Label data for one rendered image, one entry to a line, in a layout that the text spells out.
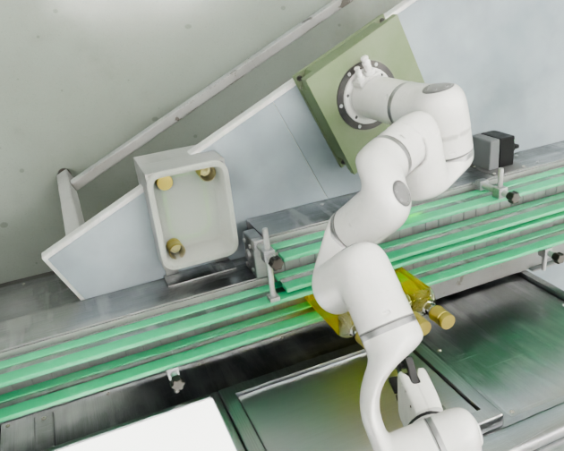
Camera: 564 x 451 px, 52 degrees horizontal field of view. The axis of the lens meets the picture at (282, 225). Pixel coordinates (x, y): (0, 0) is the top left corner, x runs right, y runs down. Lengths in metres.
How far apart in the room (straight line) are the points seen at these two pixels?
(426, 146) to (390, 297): 0.31
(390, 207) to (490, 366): 0.63
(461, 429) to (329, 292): 0.26
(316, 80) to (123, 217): 0.52
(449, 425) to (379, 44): 0.85
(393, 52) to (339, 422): 0.81
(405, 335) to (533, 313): 0.81
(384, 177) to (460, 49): 0.76
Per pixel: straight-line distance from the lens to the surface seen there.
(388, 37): 1.39
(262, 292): 1.30
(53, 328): 1.31
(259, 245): 1.24
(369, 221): 0.89
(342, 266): 0.84
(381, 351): 0.82
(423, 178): 1.05
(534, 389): 1.36
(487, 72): 1.66
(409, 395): 0.99
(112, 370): 1.29
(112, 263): 1.36
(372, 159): 0.90
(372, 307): 0.82
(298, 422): 1.21
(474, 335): 1.50
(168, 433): 1.24
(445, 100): 1.11
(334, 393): 1.27
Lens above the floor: 1.99
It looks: 60 degrees down
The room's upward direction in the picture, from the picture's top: 132 degrees clockwise
